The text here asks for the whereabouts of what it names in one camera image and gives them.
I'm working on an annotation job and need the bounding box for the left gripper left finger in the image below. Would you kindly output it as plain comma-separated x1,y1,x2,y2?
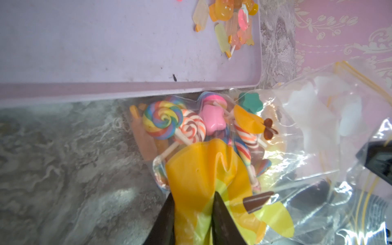
143,193,175,245

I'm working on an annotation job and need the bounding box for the lilac plastic tray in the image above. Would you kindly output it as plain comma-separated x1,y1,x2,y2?
1,1,262,108

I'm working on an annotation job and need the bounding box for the candy ziploc bag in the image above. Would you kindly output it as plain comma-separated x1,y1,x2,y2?
333,117,392,245
130,59,392,245

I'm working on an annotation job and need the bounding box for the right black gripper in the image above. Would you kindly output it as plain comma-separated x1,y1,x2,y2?
356,141,392,185

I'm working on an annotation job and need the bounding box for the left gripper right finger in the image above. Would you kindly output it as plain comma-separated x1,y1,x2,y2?
212,192,247,245

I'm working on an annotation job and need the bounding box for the pile of colourful candies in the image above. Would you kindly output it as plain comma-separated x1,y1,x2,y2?
192,0,259,60

